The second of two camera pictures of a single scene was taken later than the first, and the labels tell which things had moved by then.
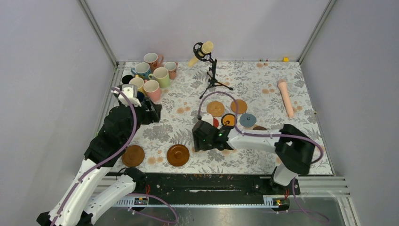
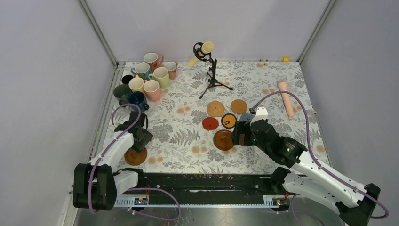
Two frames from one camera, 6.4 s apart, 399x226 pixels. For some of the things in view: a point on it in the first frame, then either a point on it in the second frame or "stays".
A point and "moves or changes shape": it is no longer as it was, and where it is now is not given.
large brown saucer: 178,155 moves or changes shape
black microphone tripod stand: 208,57 stays
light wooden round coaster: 242,106 stays
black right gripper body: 205,144 -> 243,127
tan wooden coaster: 216,108 stays
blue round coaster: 247,120 stays
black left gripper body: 145,117 -> 146,137
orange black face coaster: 228,120 stays
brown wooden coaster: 133,156 stays
